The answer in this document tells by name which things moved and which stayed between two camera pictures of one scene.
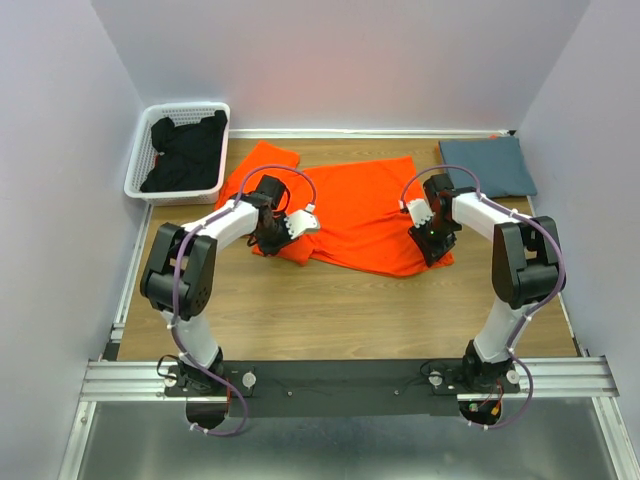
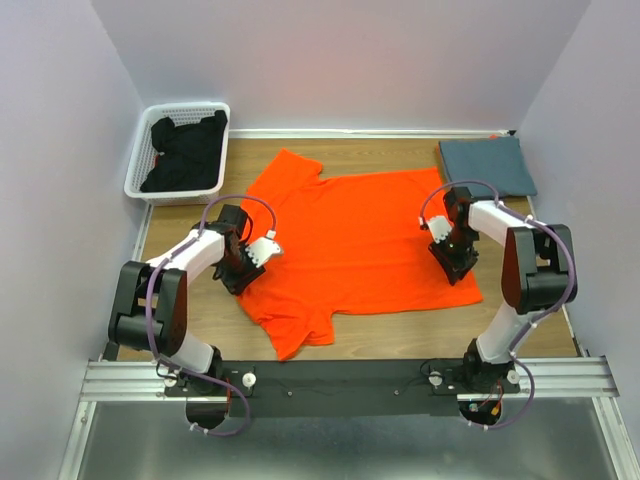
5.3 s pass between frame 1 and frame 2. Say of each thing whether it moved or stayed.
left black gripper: moved
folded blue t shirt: stayed
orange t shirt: moved
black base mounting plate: stayed
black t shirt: stayed
